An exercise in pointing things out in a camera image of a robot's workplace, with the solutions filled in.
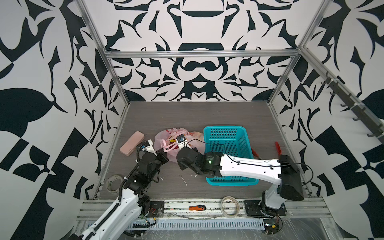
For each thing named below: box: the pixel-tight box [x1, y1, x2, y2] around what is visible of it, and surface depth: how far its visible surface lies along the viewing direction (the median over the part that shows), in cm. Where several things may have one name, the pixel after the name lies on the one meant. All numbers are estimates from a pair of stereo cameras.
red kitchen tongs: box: [251, 141, 282, 160], surface depth 95 cm
